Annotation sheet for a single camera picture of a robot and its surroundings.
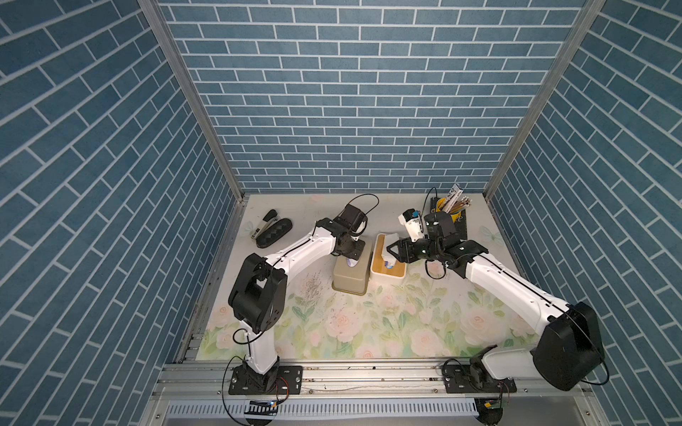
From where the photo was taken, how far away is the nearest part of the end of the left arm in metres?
0.65

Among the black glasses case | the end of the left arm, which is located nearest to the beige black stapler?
the black glasses case

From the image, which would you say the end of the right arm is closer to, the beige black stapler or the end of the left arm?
the end of the left arm

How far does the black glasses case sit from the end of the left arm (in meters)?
0.35

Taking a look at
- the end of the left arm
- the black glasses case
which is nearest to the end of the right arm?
the end of the left arm

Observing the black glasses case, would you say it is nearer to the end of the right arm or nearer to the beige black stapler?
the beige black stapler

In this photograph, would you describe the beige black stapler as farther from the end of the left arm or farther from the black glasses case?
the end of the left arm

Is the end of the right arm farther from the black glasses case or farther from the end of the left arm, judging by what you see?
the black glasses case

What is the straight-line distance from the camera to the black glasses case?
3.40 feet

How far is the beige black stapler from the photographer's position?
1047mm

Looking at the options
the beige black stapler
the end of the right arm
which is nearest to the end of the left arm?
the end of the right arm

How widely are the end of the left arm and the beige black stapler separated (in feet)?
1.37

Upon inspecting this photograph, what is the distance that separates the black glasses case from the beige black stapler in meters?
0.02
